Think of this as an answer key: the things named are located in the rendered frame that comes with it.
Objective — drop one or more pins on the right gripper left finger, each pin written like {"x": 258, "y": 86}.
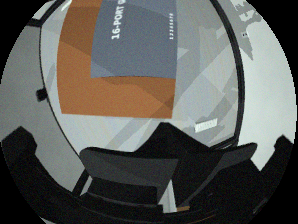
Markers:
{"x": 149, "y": 165}

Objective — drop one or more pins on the grey network switch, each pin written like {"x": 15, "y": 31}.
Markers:
{"x": 135, "y": 38}

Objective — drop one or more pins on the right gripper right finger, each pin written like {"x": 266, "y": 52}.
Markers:
{"x": 198, "y": 163}

